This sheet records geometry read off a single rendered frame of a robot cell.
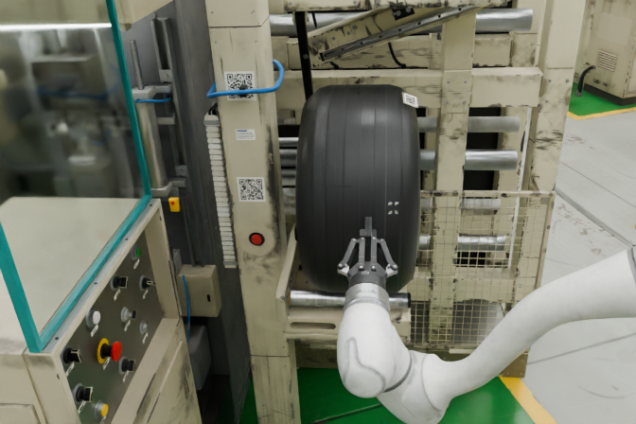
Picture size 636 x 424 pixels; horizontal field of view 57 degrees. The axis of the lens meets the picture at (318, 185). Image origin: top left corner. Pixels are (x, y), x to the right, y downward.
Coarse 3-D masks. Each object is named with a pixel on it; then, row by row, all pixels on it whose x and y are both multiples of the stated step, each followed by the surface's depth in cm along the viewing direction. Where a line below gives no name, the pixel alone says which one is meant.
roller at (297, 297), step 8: (296, 296) 165; (304, 296) 165; (312, 296) 165; (320, 296) 165; (328, 296) 164; (336, 296) 164; (344, 296) 164; (392, 296) 163; (400, 296) 163; (408, 296) 162; (296, 304) 166; (304, 304) 165; (312, 304) 165; (320, 304) 165; (328, 304) 165; (336, 304) 164; (392, 304) 162; (400, 304) 162; (408, 304) 162
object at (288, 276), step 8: (296, 240) 185; (288, 248) 181; (296, 248) 184; (288, 256) 177; (296, 256) 184; (288, 264) 174; (296, 264) 184; (288, 272) 170; (296, 272) 184; (280, 280) 167; (288, 280) 167; (280, 288) 164; (288, 288) 166; (280, 296) 161; (288, 296) 163; (280, 304) 161; (288, 304) 165; (280, 312) 163; (288, 312) 166; (280, 320) 164
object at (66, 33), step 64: (0, 0) 88; (64, 0) 106; (0, 64) 88; (64, 64) 106; (0, 128) 88; (64, 128) 106; (128, 128) 133; (0, 192) 88; (64, 192) 106; (128, 192) 133; (0, 256) 89; (64, 256) 106
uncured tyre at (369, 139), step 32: (320, 96) 151; (352, 96) 149; (384, 96) 148; (320, 128) 141; (352, 128) 140; (384, 128) 140; (416, 128) 144; (320, 160) 138; (352, 160) 137; (384, 160) 136; (416, 160) 140; (320, 192) 137; (352, 192) 136; (384, 192) 136; (416, 192) 139; (320, 224) 138; (352, 224) 138; (384, 224) 137; (416, 224) 140; (320, 256) 143; (416, 256) 151; (320, 288) 156
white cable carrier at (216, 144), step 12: (216, 132) 153; (216, 144) 155; (216, 156) 156; (216, 168) 158; (216, 180) 160; (216, 192) 161; (228, 192) 163; (228, 204) 163; (228, 216) 165; (228, 228) 166; (228, 240) 169; (228, 252) 170
